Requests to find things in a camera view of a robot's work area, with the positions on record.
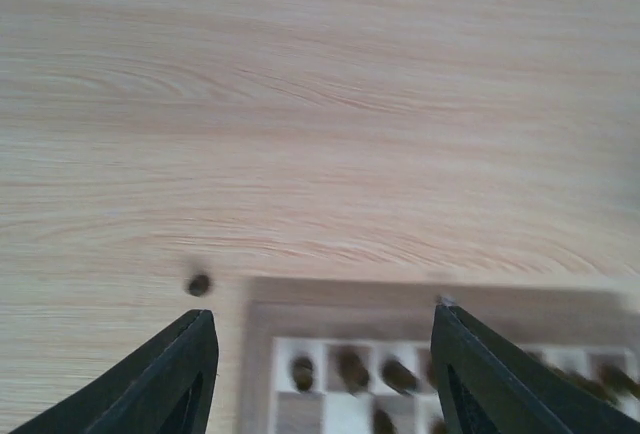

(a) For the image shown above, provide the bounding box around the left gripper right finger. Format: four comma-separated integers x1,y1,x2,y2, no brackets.
431,303,639,434

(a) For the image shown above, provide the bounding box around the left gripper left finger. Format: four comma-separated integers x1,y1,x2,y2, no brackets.
12,309,219,434

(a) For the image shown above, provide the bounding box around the dark pawn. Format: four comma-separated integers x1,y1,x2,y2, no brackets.
372,408,396,434
187,273,211,297
430,419,447,434

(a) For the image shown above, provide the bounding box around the dark rook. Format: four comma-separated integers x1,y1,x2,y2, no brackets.
597,364,639,399
290,356,314,393

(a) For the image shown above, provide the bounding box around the dark queen piece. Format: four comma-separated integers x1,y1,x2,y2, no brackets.
425,360,437,389

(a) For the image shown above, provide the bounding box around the wooden chess board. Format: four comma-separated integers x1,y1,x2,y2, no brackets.
237,278,639,433

